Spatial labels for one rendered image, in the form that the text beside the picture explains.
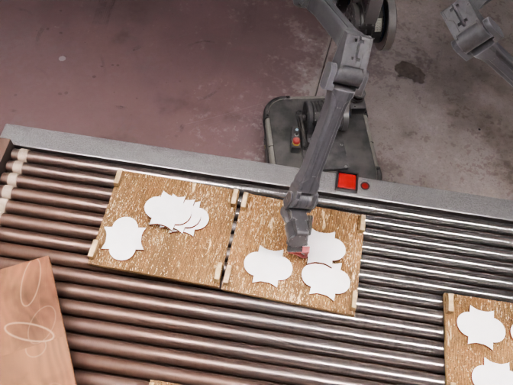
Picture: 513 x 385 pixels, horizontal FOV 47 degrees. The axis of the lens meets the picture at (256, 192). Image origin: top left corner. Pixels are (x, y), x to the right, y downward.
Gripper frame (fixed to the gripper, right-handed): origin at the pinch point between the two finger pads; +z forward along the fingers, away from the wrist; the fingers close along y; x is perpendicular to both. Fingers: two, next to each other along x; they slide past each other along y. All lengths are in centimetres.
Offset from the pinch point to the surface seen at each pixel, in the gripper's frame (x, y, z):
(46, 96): 170, 117, 29
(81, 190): 71, 7, -25
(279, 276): 6.7, -11.8, -1.4
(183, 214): 36.4, 2.5, -16.2
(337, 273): -9.7, -7.4, 4.9
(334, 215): -7.4, 13.6, 3.9
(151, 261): 43.8, -14.0, -15.0
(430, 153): -30, 123, 108
